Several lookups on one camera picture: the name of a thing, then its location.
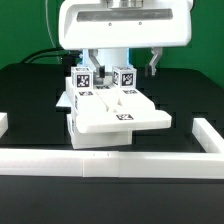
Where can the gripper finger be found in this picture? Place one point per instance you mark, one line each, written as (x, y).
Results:
(157, 53)
(99, 70)

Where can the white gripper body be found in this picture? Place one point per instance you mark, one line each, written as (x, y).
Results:
(102, 24)

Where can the white marker cube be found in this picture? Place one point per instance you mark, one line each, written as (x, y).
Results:
(82, 77)
(124, 77)

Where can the white chair back frame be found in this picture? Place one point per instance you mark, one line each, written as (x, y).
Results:
(102, 110)

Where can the white chair seat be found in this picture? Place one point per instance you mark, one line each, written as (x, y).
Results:
(94, 140)

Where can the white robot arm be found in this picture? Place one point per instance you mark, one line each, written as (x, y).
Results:
(111, 57)

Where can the white block at left edge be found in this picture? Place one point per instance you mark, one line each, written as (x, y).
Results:
(3, 123)

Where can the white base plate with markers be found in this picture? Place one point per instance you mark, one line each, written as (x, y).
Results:
(63, 101)

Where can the white U-shaped fence frame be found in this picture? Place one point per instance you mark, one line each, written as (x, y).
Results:
(206, 165)

